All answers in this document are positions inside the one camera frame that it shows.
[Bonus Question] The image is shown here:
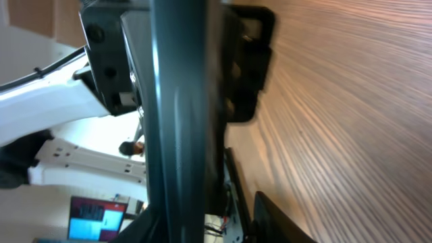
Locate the laptop with blue screen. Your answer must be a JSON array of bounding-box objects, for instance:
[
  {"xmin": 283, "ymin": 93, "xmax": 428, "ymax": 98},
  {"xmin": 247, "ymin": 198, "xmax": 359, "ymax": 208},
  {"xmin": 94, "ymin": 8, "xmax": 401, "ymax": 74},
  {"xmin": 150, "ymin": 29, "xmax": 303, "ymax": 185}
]
[{"xmin": 33, "ymin": 196, "xmax": 128, "ymax": 243}]

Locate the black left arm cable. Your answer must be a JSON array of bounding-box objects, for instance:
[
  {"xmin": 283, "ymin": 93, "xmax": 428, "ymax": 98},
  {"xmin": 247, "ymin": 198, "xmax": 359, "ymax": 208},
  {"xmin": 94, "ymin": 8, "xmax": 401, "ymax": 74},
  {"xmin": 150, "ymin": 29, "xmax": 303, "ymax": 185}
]
[{"xmin": 0, "ymin": 47, "xmax": 87, "ymax": 92}]

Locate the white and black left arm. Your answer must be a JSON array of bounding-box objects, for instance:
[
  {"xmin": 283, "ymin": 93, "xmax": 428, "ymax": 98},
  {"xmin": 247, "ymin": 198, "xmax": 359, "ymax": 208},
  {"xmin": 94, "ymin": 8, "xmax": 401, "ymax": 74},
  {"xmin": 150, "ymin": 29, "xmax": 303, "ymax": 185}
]
[{"xmin": 1, "ymin": 1, "xmax": 276, "ymax": 203}]

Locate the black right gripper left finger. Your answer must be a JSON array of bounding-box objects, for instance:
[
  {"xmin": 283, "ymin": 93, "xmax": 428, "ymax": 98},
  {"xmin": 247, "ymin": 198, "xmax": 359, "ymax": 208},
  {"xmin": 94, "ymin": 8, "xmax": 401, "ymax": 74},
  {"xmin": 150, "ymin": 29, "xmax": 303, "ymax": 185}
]
[{"xmin": 109, "ymin": 207, "xmax": 169, "ymax": 243}]

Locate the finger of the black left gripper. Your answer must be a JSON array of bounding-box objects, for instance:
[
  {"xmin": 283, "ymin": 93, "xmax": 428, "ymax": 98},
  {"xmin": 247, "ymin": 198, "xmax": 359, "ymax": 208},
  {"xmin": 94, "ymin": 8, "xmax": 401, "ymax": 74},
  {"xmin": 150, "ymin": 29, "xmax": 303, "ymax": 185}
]
[{"xmin": 222, "ymin": 4, "xmax": 275, "ymax": 123}]

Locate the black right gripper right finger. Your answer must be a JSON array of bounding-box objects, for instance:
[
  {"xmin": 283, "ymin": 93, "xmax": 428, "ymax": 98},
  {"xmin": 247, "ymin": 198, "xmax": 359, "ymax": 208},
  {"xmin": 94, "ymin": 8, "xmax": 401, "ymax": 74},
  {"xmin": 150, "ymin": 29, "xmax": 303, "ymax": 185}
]
[{"xmin": 252, "ymin": 191, "xmax": 316, "ymax": 243}]

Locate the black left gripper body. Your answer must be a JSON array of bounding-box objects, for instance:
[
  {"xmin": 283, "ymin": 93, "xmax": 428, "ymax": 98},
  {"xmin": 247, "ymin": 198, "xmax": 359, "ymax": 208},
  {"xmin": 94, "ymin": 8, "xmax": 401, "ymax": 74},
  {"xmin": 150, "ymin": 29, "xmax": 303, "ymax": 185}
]
[{"xmin": 80, "ymin": 0, "xmax": 149, "ymax": 116}]

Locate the seated person in background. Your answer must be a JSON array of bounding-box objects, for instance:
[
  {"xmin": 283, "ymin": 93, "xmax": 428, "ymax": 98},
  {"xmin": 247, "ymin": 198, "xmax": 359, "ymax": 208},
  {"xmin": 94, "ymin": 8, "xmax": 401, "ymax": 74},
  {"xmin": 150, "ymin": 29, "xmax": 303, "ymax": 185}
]
[{"xmin": 119, "ymin": 141, "xmax": 144, "ymax": 157}]

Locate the smartphone with blue screen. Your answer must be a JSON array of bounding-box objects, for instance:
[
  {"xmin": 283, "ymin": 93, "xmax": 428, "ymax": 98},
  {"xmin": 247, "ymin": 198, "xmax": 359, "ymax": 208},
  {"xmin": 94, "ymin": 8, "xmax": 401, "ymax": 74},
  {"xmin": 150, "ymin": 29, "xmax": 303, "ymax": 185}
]
[{"xmin": 119, "ymin": 0, "xmax": 227, "ymax": 243}]

